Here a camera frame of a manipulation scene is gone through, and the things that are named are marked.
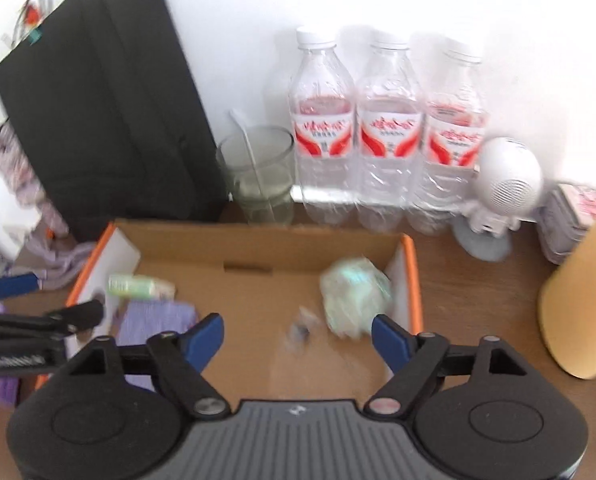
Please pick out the green plastic bag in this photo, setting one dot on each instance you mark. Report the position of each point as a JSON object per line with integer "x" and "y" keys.
{"x": 355, "y": 295}

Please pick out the red-label water bottle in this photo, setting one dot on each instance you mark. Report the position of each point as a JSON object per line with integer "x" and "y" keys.
{"x": 388, "y": 130}
{"x": 322, "y": 125}
{"x": 452, "y": 135}

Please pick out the yellow thermos jug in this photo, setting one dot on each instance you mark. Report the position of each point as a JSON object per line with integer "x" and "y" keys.
{"x": 582, "y": 310}

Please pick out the white stirrer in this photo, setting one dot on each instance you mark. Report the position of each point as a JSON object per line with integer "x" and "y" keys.
{"x": 245, "y": 135}

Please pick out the teal binder clip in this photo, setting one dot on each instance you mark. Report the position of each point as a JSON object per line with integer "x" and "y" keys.
{"x": 35, "y": 35}

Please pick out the white robot speaker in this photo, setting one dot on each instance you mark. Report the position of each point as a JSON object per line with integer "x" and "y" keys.
{"x": 507, "y": 175}

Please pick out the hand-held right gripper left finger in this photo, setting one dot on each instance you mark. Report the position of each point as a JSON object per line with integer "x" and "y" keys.
{"x": 205, "y": 339}

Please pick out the purple wrapped vase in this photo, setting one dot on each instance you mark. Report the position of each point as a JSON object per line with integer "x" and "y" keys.
{"x": 18, "y": 170}

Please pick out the small patterned box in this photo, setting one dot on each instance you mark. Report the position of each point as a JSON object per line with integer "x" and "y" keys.
{"x": 567, "y": 220}

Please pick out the red bag ornament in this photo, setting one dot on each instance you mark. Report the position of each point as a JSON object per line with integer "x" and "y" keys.
{"x": 32, "y": 12}

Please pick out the green wet wipe pack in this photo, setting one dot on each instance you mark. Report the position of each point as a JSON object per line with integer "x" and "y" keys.
{"x": 138, "y": 286}

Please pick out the clear drinking glass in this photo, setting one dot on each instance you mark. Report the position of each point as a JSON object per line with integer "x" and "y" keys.
{"x": 258, "y": 180}

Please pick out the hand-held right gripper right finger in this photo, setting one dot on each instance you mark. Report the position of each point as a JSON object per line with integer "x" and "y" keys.
{"x": 390, "y": 337}

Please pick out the orange-edged cardboard box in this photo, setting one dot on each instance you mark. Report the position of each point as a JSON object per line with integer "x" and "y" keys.
{"x": 258, "y": 270}

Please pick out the black paper bag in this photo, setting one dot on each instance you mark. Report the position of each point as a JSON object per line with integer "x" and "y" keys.
{"x": 103, "y": 110}

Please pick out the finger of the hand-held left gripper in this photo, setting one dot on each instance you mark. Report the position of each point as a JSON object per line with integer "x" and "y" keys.
{"x": 10, "y": 286}
{"x": 75, "y": 316}

